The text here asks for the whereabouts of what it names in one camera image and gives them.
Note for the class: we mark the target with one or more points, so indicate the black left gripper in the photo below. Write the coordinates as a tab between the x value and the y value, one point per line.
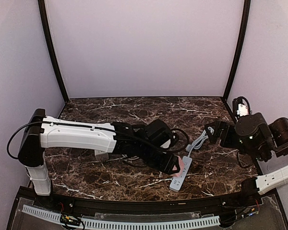
167	163

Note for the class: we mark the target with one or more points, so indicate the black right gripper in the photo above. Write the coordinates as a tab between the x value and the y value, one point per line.
220	132

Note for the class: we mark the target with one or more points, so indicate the pink cube socket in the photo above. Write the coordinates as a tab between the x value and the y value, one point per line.
181	164

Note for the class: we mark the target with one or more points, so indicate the white cube socket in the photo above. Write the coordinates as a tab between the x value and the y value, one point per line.
101	155

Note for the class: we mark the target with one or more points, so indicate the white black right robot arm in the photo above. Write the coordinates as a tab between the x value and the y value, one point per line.
251	135

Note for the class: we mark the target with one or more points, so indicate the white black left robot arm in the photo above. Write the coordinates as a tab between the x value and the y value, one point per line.
152	143

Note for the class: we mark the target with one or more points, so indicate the blue power strip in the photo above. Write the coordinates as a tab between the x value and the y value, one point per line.
177	182

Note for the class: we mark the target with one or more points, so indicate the small circuit board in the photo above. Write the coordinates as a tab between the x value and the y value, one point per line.
68	220

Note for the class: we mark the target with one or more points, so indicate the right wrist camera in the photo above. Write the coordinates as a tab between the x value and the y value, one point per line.
241	107

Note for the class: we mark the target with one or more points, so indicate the white cable duct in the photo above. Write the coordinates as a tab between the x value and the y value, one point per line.
101	221

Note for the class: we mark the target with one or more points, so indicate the black front rail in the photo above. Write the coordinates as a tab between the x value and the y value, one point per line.
82	206

